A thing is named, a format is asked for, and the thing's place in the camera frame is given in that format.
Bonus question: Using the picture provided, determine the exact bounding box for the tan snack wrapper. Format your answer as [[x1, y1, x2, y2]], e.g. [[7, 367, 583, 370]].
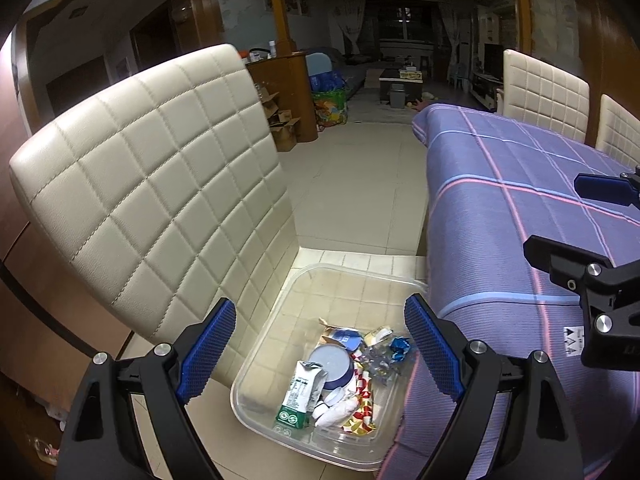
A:
[[362, 326, 394, 347]]

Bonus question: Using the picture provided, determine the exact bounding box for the green white milk carton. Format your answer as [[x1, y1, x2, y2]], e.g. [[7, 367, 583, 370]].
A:
[[276, 361, 326, 429]]

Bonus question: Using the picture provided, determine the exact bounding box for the torn blue paper cup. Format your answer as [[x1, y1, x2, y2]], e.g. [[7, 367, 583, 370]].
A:
[[308, 326, 362, 391]]

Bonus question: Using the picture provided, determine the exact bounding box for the silver foil wrapper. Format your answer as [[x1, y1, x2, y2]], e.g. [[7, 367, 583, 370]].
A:
[[357, 346, 400, 385]]

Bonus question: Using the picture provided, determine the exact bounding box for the white tablecloth label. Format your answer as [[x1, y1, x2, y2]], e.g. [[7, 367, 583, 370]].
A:
[[563, 326, 585, 356]]

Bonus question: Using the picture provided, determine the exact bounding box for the blue foil wrapper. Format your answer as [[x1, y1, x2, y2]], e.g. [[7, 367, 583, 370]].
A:
[[388, 337, 411, 363]]

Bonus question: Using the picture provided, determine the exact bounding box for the purple plaid tablecloth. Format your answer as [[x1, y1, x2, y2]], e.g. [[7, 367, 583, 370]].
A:
[[374, 103, 640, 480]]

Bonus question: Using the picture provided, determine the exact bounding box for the red gold wrapper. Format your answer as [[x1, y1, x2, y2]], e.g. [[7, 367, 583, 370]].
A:
[[342, 363, 376, 437]]

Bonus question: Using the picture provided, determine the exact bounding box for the clear plastic bin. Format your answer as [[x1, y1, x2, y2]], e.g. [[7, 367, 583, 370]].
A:
[[231, 263, 426, 471]]

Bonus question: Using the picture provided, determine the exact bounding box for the cream quilted chair near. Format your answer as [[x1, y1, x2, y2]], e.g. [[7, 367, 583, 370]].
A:
[[8, 42, 429, 480]]

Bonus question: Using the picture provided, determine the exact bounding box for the dark coffee table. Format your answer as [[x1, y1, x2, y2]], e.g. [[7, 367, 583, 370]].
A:
[[378, 68, 423, 108]]

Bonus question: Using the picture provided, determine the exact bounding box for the cardboard boxes pile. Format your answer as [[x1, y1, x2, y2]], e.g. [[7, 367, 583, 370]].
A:
[[256, 84, 299, 152]]

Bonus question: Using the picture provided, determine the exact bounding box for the colourful shopping bag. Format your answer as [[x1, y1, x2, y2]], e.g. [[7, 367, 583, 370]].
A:
[[309, 70, 348, 129]]

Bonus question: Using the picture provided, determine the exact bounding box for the wooden cabinet divider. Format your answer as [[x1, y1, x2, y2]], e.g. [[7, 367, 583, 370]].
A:
[[246, 52, 318, 143]]

